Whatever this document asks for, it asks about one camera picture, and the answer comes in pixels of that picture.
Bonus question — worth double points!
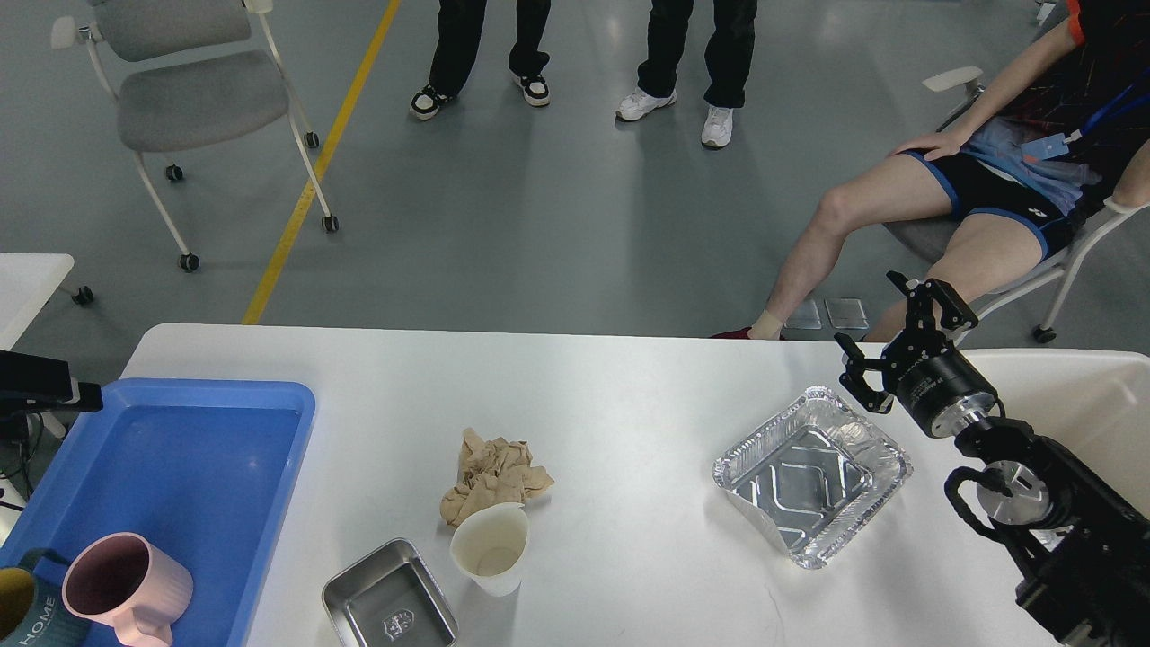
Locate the pink ribbed mug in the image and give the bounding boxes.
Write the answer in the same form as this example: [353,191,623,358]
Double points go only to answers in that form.
[61,532,194,646]

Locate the standing person white sneakers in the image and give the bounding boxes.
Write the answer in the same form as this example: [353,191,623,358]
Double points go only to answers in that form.
[615,0,757,148]

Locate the white chair under person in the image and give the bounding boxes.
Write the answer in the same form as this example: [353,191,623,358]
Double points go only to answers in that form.
[886,66,1147,342]

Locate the grey rolling chair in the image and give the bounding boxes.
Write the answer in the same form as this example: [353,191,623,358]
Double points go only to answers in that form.
[49,1,320,274]

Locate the blue plastic tray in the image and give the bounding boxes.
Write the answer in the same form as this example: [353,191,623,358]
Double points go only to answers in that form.
[3,378,315,646]

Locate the small steel tray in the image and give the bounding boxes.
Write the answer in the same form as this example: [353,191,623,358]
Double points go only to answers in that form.
[322,539,457,646]

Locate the standing person black-white sneakers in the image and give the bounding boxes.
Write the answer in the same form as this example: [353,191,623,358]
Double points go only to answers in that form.
[411,0,553,120]

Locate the aluminium foil tray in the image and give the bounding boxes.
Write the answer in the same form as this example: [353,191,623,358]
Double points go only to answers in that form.
[713,386,913,570]

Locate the white paper cup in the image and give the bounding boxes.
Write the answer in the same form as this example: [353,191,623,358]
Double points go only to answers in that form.
[449,502,530,598]

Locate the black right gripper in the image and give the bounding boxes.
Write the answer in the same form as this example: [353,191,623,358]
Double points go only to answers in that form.
[834,270,999,439]

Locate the dark blue home mug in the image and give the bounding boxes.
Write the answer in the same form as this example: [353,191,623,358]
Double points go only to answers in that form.
[1,548,92,646]

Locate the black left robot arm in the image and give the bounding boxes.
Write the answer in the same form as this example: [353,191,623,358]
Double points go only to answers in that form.
[1,351,104,439]

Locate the seated person in shorts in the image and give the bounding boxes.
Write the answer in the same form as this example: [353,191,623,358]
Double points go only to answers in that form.
[728,1,1147,341]

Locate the white side table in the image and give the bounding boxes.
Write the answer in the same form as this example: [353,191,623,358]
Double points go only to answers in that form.
[1,253,74,351]

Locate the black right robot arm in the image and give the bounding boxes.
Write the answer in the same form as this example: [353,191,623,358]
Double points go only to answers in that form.
[836,270,1149,646]

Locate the crumpled brown paper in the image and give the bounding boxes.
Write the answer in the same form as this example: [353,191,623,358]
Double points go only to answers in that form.
[439,429,554,527]

